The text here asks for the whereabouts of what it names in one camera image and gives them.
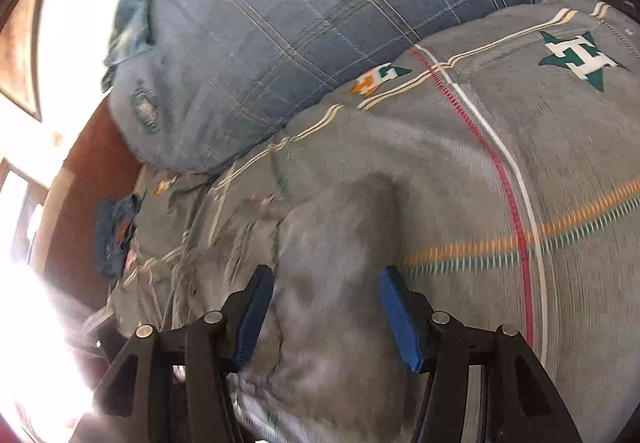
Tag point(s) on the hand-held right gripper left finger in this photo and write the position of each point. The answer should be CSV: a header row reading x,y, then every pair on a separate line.
x,y
255,318

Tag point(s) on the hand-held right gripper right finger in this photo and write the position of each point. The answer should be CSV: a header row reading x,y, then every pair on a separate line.
x,y
400,323

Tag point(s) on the grey denim pants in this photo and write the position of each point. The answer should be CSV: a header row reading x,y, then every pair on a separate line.
x,y
330,283

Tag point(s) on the dark blue jeans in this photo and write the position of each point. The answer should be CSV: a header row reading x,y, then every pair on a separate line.
x,y
115,233

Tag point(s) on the brown headboard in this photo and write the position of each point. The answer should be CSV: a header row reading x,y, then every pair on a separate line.
x,y
85,203

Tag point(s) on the grey printed bed sheet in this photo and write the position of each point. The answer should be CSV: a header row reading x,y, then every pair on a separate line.
x,y
500,133

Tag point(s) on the blue plaid pillow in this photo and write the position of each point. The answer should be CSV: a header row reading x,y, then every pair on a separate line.
x,y
310,23

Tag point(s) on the light blue jeans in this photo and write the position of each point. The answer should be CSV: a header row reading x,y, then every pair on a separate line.
x,y
127,33

